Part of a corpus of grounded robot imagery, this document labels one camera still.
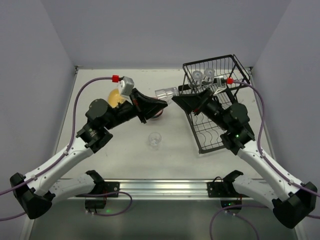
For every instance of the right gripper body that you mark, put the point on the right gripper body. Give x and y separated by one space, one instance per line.
200 102

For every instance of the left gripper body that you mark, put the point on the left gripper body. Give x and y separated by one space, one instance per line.
138 105

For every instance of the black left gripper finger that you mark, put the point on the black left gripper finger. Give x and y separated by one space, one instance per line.
143 102
149 112

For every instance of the orange blue patterned bowl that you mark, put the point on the orange blue patterned bowl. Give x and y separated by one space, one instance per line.
156 116

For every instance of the yellow panda plate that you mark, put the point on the yellow panda plate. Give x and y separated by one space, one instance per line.
114 98

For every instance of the clear glass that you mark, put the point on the clear glass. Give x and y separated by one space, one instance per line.
154 140
209 75
196 79
166 94

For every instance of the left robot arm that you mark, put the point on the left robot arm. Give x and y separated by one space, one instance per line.
39 189

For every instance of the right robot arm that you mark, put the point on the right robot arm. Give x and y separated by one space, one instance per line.
288 197

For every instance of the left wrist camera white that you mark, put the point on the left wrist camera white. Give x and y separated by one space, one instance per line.
125 85

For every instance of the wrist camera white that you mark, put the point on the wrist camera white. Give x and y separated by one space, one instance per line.
222 84
125 85

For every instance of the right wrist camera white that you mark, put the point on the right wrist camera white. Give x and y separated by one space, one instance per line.
222 84

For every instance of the black wire dish rack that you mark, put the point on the black wire dish rack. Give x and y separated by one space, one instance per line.
234 131

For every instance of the aluminium mounting rail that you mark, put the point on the aluminium mounting rail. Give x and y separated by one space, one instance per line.
167 189

